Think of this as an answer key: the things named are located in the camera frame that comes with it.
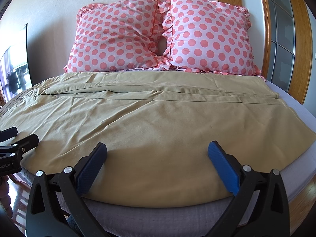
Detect polka dot pillow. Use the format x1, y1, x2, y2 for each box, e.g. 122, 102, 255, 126
64, 0, 170, 73
158, 0, 261, 76

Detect right polka dot pillow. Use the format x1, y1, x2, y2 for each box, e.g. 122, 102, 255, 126
158, 0, 261, 76

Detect khaki pants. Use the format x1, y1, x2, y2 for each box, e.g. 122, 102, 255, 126
0, 71, 316, 208

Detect left polka dot pillow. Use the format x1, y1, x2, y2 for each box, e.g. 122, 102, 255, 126
64, 0, 170, 73

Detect wooden framed glass door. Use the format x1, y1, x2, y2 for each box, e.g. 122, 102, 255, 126
261, 0, 313, 104

